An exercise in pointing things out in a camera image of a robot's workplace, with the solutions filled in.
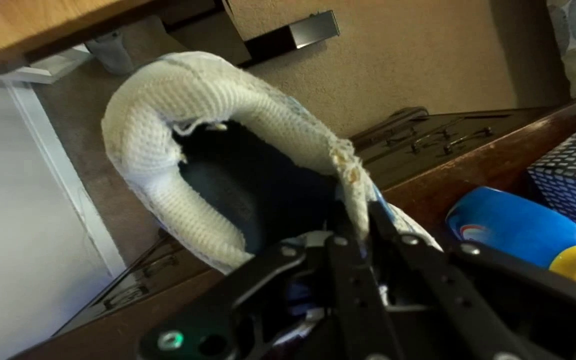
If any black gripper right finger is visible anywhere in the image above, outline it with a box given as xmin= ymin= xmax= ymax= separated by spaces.
xmin=368 ymin=202 xmax=521 ymax=360

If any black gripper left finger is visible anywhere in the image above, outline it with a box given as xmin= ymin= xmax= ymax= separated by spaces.
xmin=326 ymin=202 xmax=399 ymax=360

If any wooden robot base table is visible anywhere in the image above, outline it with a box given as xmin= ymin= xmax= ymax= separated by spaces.
xmin=0 ymin=0 xmax=169 ymax=74

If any blue spray bottle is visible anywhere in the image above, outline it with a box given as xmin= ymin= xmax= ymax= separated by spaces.
xmin=446 ymin=187 xmax=576 ymax=282

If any dark wooden dresser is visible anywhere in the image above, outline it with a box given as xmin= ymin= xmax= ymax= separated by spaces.
xmin=11 ymin=101 xmax=576 ymax=360

